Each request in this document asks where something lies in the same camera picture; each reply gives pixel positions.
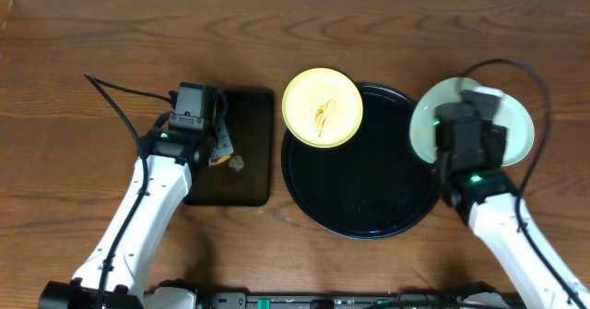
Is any black rectangular tray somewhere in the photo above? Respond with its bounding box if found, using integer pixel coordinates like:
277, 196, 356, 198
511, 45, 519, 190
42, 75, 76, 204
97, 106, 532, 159
184, 89, 274, 207

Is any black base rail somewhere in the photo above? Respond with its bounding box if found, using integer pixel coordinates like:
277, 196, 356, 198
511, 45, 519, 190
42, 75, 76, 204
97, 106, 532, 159
147, 291, 526, 309

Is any light blue plate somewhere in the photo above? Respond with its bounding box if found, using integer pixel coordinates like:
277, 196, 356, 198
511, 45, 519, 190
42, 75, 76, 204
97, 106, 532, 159
409, 77, 535, 166

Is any black round tray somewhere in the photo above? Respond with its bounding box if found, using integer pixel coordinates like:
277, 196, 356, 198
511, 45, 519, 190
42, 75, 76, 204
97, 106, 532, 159
281, 83, 441, 239

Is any yellow plate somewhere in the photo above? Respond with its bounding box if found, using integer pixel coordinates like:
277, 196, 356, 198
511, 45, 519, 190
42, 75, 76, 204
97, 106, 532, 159
281, 67, 363, 149

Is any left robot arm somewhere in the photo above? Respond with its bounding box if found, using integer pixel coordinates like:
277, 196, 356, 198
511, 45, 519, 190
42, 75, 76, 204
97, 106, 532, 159
38, 120, 233, 308

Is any small debris in tray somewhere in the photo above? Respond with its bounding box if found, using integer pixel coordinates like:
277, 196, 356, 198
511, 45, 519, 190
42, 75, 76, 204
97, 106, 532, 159
229, 155, 244, 172

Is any green and orange sponge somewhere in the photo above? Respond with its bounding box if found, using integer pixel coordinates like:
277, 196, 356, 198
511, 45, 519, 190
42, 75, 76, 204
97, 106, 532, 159
209, 154, 231, 166

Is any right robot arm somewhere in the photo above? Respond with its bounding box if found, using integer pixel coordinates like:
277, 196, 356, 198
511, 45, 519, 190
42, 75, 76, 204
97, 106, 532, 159
433, 102, 589, 308

